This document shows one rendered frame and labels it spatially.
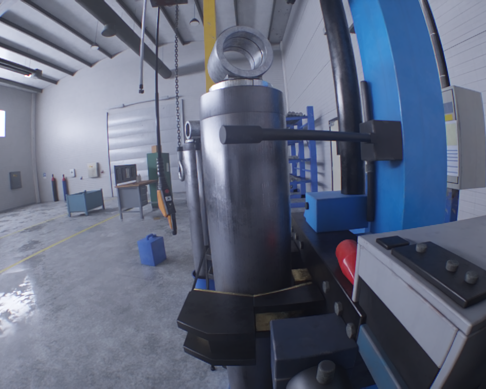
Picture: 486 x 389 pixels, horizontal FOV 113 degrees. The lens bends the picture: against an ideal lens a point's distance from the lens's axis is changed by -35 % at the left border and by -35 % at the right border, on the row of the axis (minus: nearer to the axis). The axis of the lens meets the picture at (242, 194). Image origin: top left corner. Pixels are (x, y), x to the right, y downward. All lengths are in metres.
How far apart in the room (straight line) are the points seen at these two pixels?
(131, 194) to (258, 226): 6.12
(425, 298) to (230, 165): 0.43
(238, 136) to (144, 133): 11.99
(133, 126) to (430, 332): 12.59
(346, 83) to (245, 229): 0.55
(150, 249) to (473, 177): 3.28
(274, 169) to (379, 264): 0.31
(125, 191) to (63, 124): 9.58
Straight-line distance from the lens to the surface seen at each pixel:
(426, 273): 0.27
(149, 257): 3.42
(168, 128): 11.87
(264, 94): 0.55
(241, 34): 0.66
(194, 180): 1.88
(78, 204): 8.49
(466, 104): 1.12
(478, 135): 1.16
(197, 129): 1.93
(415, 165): 0.66
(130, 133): 12.65
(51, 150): 16.08
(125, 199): 6.69
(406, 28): 0.76
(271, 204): 0.54
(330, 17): 0.93
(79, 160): 14.45
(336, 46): 0.88
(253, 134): 0.35
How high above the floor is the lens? 1.31
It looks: 8 degrees down
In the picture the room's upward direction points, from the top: 4 degrees counter-clockwise
